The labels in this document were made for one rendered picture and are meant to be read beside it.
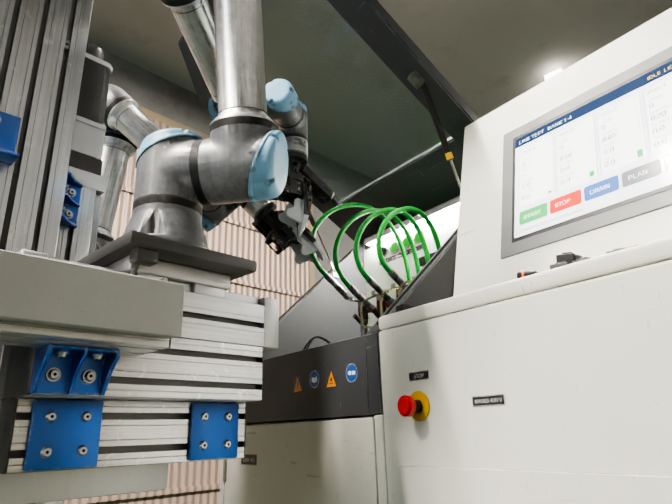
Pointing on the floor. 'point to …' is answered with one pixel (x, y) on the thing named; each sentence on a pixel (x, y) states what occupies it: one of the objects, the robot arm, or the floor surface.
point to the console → (539, 346)
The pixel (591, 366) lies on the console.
